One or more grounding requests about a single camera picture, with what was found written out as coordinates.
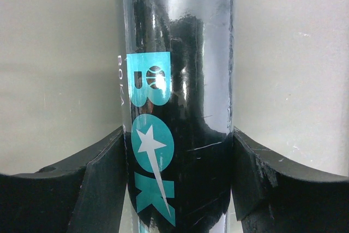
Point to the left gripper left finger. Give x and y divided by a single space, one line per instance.
81 193

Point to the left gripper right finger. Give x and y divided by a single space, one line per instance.
272 193

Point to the black shuttlecock tube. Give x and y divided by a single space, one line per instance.
175 75

